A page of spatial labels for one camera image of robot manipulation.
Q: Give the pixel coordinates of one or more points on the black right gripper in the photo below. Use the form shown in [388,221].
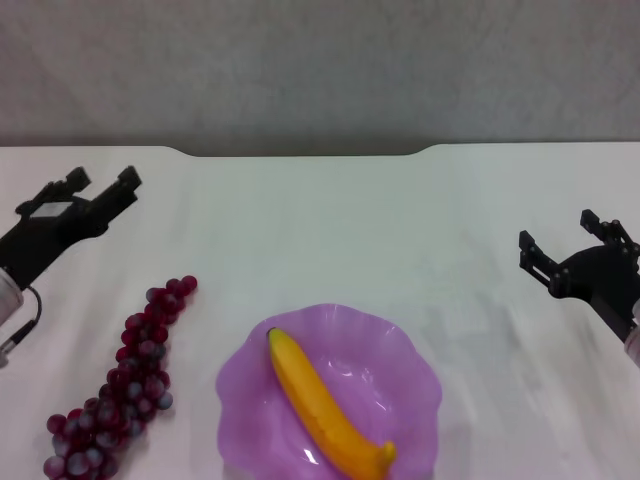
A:
[600,275]

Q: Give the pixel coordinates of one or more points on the white tablecloth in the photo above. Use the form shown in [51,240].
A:
[320,225]

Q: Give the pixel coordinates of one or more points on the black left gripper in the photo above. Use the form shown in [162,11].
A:
[50,230]

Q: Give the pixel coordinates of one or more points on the purple wavy-edged plastic plate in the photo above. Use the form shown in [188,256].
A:
[390,360]

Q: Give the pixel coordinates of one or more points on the yellow banana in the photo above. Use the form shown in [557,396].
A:
[320,400]

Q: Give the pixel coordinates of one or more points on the red purple grape bunch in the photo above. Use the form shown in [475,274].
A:
[130,375]

